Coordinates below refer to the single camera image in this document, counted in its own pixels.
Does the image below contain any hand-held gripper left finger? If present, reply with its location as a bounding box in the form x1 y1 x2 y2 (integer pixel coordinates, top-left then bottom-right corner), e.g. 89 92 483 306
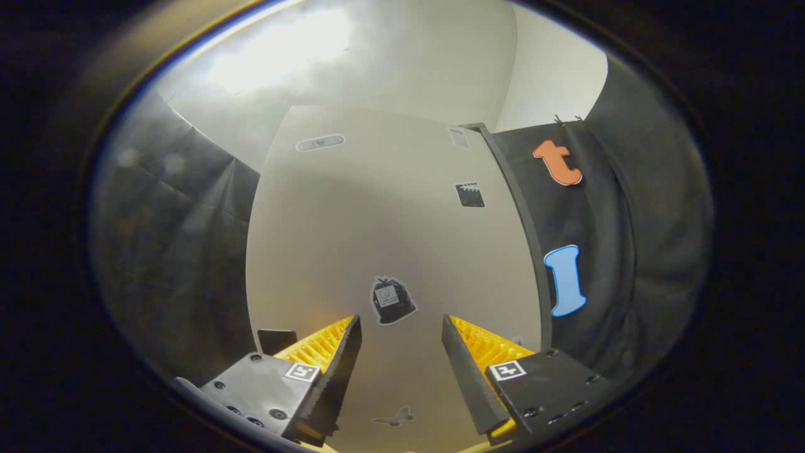
200 315 364 449

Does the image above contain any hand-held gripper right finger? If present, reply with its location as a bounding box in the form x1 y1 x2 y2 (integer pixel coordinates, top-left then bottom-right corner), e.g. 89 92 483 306
441 314 615 442

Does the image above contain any black door handle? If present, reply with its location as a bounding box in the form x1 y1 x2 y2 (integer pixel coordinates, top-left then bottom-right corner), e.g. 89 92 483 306
257 328 299 357

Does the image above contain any grey shoe cabinet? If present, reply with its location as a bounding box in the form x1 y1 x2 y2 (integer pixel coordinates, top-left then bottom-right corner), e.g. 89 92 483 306
462 122 554 354

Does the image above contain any white shoe cabinet door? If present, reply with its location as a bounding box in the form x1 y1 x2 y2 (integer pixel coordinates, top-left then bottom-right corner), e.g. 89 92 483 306
245 104 545 453

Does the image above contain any black backdrop cloth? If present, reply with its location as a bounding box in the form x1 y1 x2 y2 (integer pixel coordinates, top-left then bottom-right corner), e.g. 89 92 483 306
90 53 715 386

